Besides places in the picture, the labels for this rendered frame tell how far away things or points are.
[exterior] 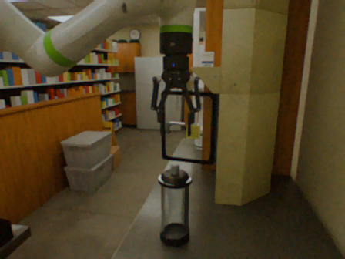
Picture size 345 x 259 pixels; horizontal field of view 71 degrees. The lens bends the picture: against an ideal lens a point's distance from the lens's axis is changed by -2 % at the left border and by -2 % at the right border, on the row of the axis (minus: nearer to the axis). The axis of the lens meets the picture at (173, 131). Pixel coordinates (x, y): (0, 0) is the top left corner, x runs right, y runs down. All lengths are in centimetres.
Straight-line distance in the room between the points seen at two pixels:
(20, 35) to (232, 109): 73
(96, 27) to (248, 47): 54
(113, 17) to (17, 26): 31
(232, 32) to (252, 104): 27
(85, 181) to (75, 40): 265
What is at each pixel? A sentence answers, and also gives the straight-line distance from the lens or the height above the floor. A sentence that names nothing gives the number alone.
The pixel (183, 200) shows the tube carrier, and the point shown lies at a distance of 79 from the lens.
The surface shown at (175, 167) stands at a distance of 76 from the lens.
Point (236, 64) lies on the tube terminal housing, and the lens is 96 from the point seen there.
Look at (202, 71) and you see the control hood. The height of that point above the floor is 149.
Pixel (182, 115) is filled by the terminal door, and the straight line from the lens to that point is 133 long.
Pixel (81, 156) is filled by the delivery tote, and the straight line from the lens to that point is 315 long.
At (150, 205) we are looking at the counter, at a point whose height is 94.
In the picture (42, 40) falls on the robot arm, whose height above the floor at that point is 158.
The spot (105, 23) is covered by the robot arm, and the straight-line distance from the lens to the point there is 67.
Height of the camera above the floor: 150
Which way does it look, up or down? 14 degrees down
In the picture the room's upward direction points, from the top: straight up
